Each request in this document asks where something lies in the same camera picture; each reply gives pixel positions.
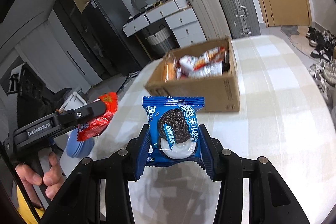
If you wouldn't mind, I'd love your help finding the left hand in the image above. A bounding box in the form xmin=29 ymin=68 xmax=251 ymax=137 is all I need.
xmin=14 ymin=151 xmax=66 ymax=208

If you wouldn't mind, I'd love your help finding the blue Oreo packet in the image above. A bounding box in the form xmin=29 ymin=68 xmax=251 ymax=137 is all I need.
xmin=142 ymin=96 xmax=205 ymax=170

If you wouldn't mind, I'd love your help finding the red Oreo packet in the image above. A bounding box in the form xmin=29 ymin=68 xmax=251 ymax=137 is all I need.
xmin=77 ymin=92 xmax=117 ymax=141

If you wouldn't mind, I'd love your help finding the SF Express cardboard box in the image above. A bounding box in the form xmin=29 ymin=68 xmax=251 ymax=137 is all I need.
xmin=145 ymin=37 xmax=240 ymax=113

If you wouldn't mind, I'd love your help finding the white drawer cabinet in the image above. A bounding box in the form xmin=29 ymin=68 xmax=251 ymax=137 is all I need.
xmin=123 ymin=0 xmax=206 ymax=48

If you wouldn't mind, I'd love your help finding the orange white snack bag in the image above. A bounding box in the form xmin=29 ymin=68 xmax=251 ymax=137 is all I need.
xmin=195 ymin=47 xmax=227 ymax=69

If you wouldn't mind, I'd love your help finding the grey aluminium suitcase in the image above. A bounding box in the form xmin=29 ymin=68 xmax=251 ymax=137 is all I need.
xmin=219 ymin=0 xmax=260 ymax=39

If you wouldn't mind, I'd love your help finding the woven laundry basket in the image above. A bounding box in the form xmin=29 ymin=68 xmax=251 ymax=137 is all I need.
xmin=146 ymin=25 xmax=177 ymax=55

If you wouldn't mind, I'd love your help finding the yellow sleeve forearm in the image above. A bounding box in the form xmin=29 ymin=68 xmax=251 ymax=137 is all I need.
xmin=17 ymin=182 xmax=45 ymax=223

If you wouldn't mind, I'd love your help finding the beige suitcase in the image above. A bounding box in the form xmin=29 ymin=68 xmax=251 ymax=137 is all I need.
xmin=188 ymin=0 xmax=231 ymax=40

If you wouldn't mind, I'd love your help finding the black refrigerator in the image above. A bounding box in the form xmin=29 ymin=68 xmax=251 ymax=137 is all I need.
xmin=81 ymin=0 xmax=144 ymax=76

